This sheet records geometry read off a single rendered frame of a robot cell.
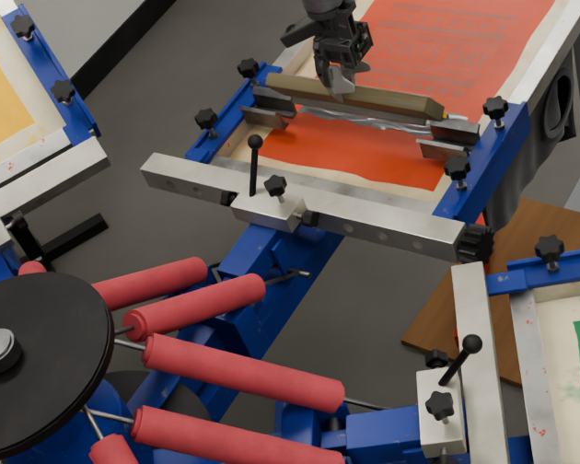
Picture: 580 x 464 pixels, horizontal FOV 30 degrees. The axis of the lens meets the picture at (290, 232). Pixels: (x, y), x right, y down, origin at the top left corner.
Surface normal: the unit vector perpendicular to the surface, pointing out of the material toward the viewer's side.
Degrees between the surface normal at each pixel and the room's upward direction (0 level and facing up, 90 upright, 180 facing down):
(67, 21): 90
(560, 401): 0
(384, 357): 0
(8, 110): 32
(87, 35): 90
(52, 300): 0
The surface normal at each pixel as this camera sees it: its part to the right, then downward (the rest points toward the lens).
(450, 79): -0.28, -0.68
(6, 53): 0.00, -0.29
